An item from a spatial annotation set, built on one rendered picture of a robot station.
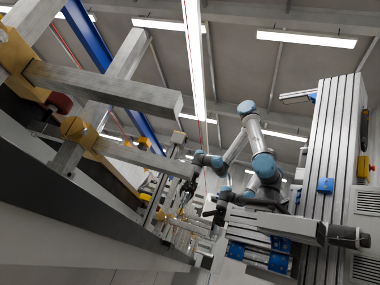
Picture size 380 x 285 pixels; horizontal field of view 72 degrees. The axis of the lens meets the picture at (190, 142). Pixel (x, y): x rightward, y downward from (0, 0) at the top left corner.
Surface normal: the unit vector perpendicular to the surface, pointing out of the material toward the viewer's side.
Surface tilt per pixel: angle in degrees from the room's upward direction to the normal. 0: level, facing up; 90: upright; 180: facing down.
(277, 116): 90
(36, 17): 90
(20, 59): 90
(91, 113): 90
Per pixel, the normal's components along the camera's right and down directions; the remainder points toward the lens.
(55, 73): -0.09, -0.45
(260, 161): -0.44, -0.40
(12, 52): 0.94, 0.25
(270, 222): -0.60, -0.51
